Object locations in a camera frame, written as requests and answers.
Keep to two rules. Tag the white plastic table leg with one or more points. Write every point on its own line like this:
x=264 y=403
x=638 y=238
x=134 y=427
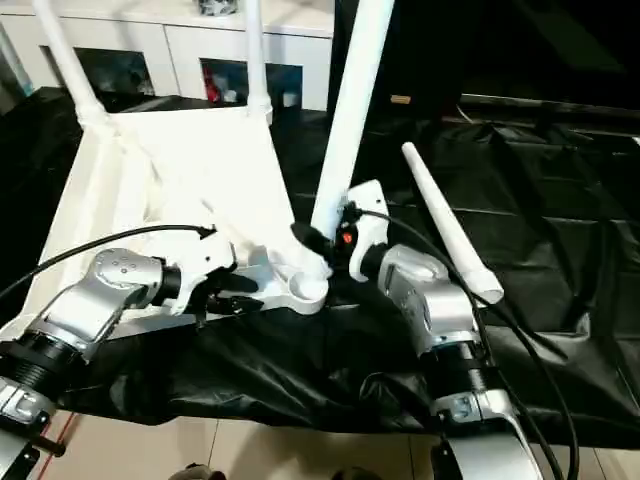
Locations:
x=70 y=65
x=350 y=125
x=450 y=225
x=257 y=65

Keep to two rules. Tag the long black pole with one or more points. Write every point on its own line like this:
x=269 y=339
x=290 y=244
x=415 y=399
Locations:
x=550 y=102

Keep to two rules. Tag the red bottle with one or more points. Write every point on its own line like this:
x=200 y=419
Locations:
x=213 y=90

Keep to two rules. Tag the black plastic sheet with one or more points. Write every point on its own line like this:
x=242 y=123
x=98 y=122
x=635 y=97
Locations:
x=550 y=200

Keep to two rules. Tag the clear bag of dark items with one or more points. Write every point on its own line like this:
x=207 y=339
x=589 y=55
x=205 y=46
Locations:
x=216 y=6

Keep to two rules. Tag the tan tape piece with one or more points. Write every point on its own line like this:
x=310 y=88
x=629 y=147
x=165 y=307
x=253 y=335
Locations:
x=400 y=99

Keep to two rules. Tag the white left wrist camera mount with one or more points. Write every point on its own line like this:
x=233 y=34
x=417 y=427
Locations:
x=205 y=255

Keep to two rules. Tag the white cabinet with glass doors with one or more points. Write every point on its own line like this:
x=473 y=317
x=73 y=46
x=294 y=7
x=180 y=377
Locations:
x=150 y=45

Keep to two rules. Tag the white plastic table top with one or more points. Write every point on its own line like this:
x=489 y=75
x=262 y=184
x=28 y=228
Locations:
x=175 y=165

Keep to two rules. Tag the small white jar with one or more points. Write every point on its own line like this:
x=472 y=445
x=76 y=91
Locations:
x=288 y=100

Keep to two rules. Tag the black stand leg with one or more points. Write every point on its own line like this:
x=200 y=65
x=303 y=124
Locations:
x=47 y=445

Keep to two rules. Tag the black backdrop curtain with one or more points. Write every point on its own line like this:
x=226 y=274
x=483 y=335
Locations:
x=500 y=45

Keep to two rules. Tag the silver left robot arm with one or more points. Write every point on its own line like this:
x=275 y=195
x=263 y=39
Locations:
x=110 y=285

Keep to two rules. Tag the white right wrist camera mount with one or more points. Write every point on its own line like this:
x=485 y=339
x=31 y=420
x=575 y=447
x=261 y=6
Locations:
x=370 y=210

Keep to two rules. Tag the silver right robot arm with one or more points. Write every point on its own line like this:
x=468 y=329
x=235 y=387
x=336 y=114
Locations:
x=440 y=305

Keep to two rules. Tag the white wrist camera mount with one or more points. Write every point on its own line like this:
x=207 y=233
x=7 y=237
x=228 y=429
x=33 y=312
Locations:
x=370 y=210
x=205 y=255

